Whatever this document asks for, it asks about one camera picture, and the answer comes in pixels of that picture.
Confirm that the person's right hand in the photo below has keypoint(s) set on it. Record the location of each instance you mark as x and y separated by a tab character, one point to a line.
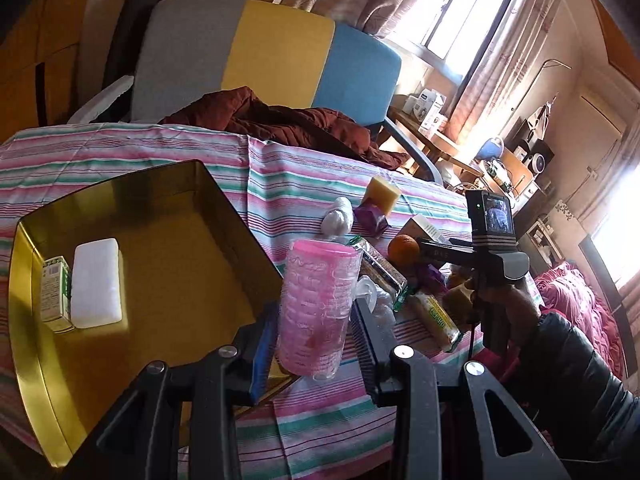
522	310

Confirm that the dark red quilted jacket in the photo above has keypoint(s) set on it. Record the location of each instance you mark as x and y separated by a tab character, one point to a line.
280	125

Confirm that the small yellow sponge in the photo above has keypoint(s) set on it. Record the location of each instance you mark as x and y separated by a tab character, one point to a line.
384	195

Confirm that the person's right forearm black sleeve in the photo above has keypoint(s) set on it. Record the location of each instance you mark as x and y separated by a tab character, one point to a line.
575	375

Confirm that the grey yellow blue chair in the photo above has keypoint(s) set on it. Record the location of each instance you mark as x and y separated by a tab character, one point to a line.
190	60

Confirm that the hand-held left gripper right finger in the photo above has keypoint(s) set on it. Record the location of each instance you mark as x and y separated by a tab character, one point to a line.
367	355

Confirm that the gold metal tin box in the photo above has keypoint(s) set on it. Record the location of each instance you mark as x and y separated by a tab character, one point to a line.
175	270

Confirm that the window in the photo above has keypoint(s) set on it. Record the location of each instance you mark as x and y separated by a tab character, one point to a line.
450	15

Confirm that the black speaker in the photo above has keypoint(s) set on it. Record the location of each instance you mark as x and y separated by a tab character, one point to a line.
535	157

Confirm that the yellow green biscuit packet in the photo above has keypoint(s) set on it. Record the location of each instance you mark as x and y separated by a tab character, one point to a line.
435	317

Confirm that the wooden side desk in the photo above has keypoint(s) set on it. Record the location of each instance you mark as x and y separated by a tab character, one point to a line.
435	142

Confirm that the large tan sponge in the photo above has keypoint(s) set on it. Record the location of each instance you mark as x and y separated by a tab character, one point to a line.
457	300

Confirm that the white medicine box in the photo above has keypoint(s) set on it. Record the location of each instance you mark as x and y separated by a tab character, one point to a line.
425	227

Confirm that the white soap bar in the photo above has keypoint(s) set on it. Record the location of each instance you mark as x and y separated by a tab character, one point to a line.
97	285

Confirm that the black rolled mat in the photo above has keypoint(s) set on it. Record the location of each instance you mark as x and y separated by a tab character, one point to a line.
130	35

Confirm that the white foam board piece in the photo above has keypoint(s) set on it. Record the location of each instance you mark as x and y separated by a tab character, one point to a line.
107	97

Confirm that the green and white small carton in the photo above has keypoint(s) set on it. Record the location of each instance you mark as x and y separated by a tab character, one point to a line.
55	295

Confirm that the wooden panelled wardrobe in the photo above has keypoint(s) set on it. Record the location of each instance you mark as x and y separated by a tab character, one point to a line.
40	35

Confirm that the pink bedding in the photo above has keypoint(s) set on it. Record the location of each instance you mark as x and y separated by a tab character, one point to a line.
570	290

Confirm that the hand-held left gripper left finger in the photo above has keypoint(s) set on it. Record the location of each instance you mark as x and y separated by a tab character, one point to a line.
265	350

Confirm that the white boxes on desk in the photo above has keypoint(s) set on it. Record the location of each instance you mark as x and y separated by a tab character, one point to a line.
425	110

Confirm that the pink plastic cup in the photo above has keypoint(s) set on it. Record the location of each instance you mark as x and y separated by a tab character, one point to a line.
315	310

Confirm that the orange fruit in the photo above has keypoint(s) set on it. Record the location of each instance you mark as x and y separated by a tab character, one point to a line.
402	250

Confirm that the white plastic bag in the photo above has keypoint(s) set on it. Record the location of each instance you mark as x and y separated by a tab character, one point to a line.
337	220
377	305

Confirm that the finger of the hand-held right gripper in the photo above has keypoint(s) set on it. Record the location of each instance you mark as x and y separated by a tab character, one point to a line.
445	252

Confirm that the clear grain snack bag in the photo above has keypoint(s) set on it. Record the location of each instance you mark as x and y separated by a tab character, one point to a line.
380	267

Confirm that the striped pink green tablecloth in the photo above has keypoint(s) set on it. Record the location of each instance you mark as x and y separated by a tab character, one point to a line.
300	185

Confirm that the purple snack packet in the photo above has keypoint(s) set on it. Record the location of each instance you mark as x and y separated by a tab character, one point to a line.
372	217
430	276

